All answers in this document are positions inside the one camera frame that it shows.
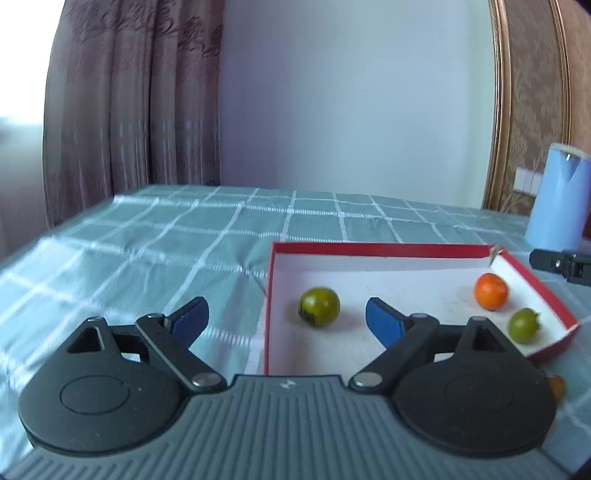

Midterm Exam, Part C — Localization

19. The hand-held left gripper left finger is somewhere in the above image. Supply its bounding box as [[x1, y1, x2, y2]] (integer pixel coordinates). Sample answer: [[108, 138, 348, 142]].
[[55, 297, 227, 394]]

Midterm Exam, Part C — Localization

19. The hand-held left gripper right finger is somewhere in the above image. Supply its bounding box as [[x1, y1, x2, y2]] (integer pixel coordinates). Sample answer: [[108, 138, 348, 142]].
[[348, 297, 535, 394]]

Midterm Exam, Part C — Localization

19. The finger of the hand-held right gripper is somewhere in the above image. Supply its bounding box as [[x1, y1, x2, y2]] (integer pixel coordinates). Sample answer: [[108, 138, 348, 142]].
[[529, 248, 568, 274]]

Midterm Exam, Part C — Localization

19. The red cardboard box white inside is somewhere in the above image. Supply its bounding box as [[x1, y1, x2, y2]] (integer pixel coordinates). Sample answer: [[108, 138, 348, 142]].
[[263, 242, 581, 377]]

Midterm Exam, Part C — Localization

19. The large green tomato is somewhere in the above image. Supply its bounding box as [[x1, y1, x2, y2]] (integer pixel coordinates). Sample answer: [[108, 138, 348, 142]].
[[298, 287, 341, 328]]

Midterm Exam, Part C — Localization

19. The small green tomato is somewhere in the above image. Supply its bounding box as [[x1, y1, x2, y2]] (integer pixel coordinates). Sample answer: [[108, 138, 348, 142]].
[[507, 308, 542, 344]]

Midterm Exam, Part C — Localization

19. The light blue cylindrical container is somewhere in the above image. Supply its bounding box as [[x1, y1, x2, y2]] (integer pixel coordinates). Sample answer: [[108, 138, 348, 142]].
[[525, 143, 591, 253]]

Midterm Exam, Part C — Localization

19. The green checkered tablecloth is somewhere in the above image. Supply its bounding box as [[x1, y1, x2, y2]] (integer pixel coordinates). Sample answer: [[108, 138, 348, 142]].
[[0, 185, 591, 472]]

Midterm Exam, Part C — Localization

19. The gold framed wallpaper panel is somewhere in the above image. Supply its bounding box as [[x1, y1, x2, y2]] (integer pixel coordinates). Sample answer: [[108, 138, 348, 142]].
[[481, 0, 591, 217]]

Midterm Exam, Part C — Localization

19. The brown patterned curtain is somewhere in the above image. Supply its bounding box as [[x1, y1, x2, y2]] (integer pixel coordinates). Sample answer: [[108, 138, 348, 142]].
[[42, 0, 225, 227]]

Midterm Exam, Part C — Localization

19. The white wall socket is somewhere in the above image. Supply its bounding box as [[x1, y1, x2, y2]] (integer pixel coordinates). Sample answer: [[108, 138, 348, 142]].
[[514, 167, 544, 194]]

